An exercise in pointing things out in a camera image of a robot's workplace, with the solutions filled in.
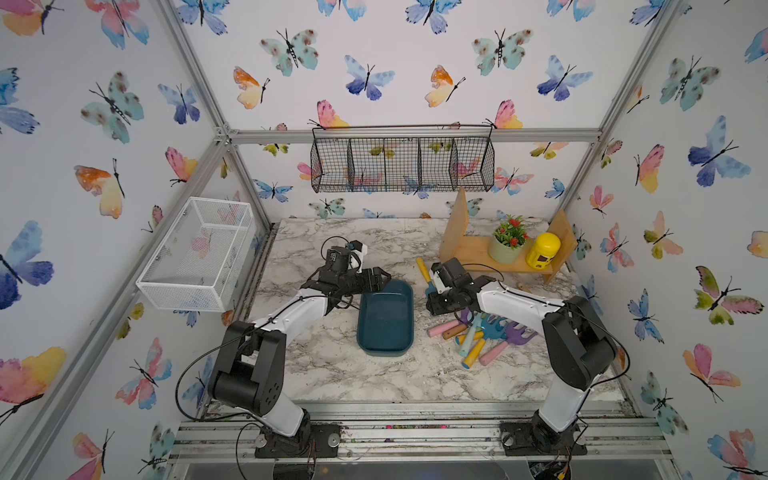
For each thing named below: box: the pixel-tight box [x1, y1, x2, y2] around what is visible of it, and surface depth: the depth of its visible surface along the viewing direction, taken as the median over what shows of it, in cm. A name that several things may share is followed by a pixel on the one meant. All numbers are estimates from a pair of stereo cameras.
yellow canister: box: [526, 232, 561, 271], surface depth 93 cm
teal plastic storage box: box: [357, 279, 414, 357], surface depth 95 cm
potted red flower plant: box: [488, 214, 529, 264], surface depth 93 cm
